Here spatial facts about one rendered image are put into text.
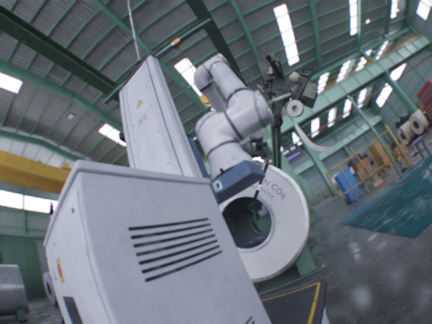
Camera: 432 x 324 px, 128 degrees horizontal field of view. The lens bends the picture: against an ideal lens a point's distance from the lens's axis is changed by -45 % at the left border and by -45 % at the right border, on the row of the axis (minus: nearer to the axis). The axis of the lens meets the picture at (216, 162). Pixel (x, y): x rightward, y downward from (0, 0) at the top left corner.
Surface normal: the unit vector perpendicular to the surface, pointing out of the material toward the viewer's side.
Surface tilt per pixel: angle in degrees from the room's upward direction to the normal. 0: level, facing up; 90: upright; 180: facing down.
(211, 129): 90
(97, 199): 90
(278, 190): 90
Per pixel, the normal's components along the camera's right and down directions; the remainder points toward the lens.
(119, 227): 0.75, -0.53
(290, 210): -0.39, -0.24
